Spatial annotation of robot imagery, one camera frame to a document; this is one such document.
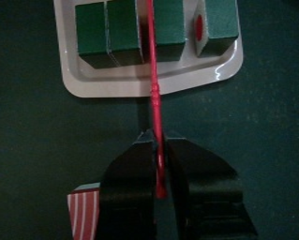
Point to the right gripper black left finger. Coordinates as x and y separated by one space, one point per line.
129 193

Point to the toy salmon nigiri block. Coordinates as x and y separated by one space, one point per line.
84 215

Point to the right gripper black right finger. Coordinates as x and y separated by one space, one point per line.
211 200

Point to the pink plastic tray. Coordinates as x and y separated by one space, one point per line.
114 82

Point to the toy sushi roll piece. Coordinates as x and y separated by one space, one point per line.
124 28
170 28
221 22
92 31

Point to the red plastic toy knife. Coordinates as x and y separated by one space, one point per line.
156 93

